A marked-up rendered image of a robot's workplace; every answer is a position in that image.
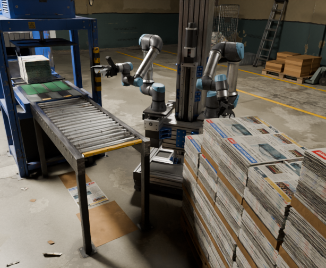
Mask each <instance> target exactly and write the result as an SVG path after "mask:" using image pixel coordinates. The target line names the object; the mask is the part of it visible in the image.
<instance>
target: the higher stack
mask: <svg viewBox="0 0 326 268"><path fill-rule="evenodd" d="M303 156H304V158H303V160H302V163H301V165H302V167H301V169H300V170H301V171H300V177H299V179H298V184H297V187H296V189H297V190H296V192H295V193H294V196H295V197H296V198H297V199H298V200H299V201H300V202H301V203H302V204H303V205H304V206H305V207H306V208H308V209H309V210H310V211H311V212H312V213H313V214H314V215H315V216H316V217H317V218H318V219H319V220H320V221H322V222H323V223H324V224H325V225H326V148H316V149H309V150H305V152H304V155H303ZM289 210H290V212H288V214H289V215H288V217H287V218H288V220H286V224H285V225H286V226H285V229H284V233H285V237H284V239H283V240H284V242H283V243H282V248H283V249H284V250H285V251H286V252H287V254H288V255H289V256H290V257H291V259H292V260H293V261H294V262H295V264H296V265H297V266H298V267H299V268H326V239H325V238H324V237H323V236H322V235H321V234H320V233H319V232H318V231H317V230H316V229H315V228H314V227H313V226H312V225H310V224H309V223H308V222H307V221H306V220H305V219H304V218H303V217H302V216H301V215H300V214H299V213H298V212H297V211H296V210H295V209H294V208H293V207H290V209H289ZM276 264H277V267H276V268H290V267H289V266H288V265H287V263H286V262H285V261H284V260H283V259H282V257H281V256H280V255H278V256H277V262H276Z"/></svg>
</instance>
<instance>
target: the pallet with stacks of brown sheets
mask: <svg viewBox="0 0 326 268"><path fill-rule="evenodd" d="M321 60H322V57H318V56H312V55H301V54H299V53H292V52H278V53H277V59H276V60H272V61H267V63H266V66H265V69H262V74H263V75H266V76H271V77H275V78H279V79H284V80H288V81H292V82H296V83H301V84H303V83H304V81H305V79H311V78H312V76H313V75H314V73H315V72H316V71H317V70H318V68H319V67H320V63H321ZM268 72H269V73H271V72H274V73H278V74H279V76H274V75H270V74H268ZM286 75H287V76H291V77H296V78H297V81H295V80H291V79H287V78H285V77H286Z"/></svg>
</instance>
